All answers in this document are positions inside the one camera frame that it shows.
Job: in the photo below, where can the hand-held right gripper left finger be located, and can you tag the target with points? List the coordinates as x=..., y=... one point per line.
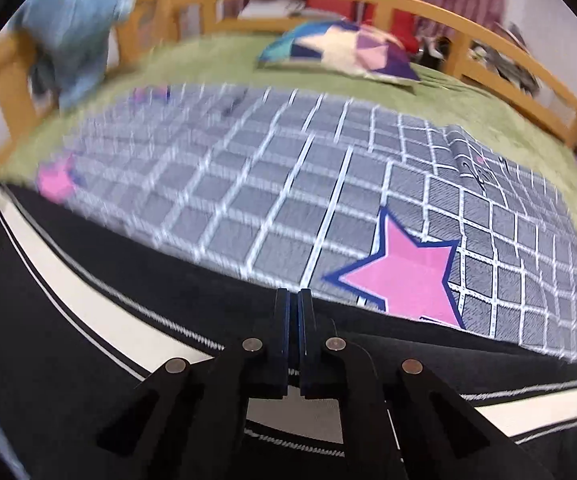
x=282, y=330

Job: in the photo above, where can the red chair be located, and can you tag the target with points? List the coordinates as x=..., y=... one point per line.
x=386, y=15

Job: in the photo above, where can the wooden bed frame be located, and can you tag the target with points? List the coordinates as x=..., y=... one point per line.
x=513, y=65

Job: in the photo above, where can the blue denim clothing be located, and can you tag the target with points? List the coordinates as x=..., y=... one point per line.
x=71, y=30

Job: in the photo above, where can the colourful star pillow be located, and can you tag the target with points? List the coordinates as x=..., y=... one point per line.
x=341, y=49

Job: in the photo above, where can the green bed cover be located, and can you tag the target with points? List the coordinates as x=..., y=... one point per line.
x=208, y=62

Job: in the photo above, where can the grey checked star blanket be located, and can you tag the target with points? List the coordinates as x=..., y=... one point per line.
x=278, y=180

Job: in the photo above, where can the black pants with white stripe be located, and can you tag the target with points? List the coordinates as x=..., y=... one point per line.
x=93, y=310

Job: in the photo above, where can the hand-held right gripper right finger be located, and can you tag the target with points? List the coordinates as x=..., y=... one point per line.
x=304, y=330

